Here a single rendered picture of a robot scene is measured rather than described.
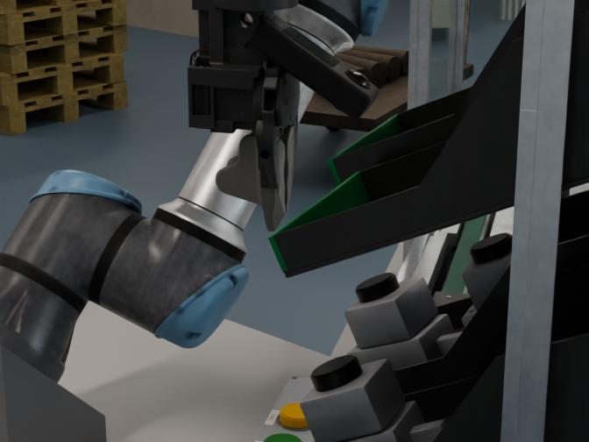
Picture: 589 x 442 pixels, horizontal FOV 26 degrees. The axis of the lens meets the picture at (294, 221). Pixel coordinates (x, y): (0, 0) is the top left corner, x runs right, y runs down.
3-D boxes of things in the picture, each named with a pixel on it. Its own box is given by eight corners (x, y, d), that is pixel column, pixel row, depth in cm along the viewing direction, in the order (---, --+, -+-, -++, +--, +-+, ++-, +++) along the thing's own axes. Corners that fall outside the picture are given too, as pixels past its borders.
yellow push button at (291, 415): (275, 434, 133) (275, 417, 133) (284, 417, 137) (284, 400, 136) (313, 438, 133) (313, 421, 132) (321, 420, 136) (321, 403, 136)
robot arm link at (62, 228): (8, 271, 154) (65, 178, 158) (104, 322, 153) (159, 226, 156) (-14, 241, 143) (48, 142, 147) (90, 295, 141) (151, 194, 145)
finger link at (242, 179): (222, 225, 115) (220, 125, 112) (286, 231, 113) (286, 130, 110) (211, 237, 112) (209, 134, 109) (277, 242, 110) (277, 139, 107)
